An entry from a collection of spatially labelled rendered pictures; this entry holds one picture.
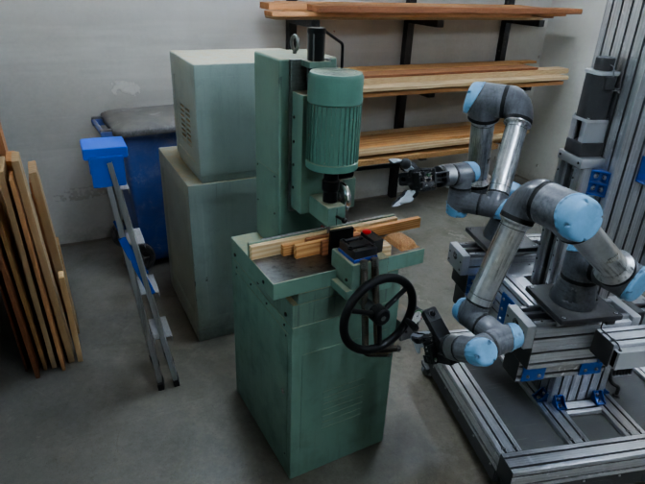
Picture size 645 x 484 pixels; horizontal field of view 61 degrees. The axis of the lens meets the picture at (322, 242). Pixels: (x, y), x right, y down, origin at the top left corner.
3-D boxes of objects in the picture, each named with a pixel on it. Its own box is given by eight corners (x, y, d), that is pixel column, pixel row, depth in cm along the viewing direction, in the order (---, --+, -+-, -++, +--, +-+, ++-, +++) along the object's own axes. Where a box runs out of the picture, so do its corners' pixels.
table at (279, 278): (285, 316, 167) (285, 299, 164) (247, 271, 191) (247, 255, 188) (441, 274, 194) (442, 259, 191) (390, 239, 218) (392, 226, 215)
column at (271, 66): (277, 254, 211) (277, 59, 179) (254, 232, 228) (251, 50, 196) (328, 244, 221) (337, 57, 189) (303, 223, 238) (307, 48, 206)
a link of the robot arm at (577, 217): (618, 257, 177) (547, 172, 145) (662, 279, 166) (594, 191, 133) (595, 287, 178) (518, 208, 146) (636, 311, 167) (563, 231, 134)
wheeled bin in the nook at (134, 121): (123, 280, 344) (101, 128, 301) (107, 245, 386) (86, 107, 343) (222, 259, 373) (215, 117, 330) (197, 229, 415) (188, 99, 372)
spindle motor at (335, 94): (321, 179, 174) (324, 77, 160) (296, 162, 187) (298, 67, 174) (368, 172, 182) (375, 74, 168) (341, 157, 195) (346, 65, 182)
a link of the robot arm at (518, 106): (542, 98, 199) (508, 226, 192) (512, 94, 203) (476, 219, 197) (543, 82, 188) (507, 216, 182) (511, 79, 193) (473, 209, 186)
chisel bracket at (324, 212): (326, 231, 188) (328, 208, 185) (308, 216, 199) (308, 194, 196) (346, 228, 192) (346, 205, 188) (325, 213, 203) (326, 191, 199)
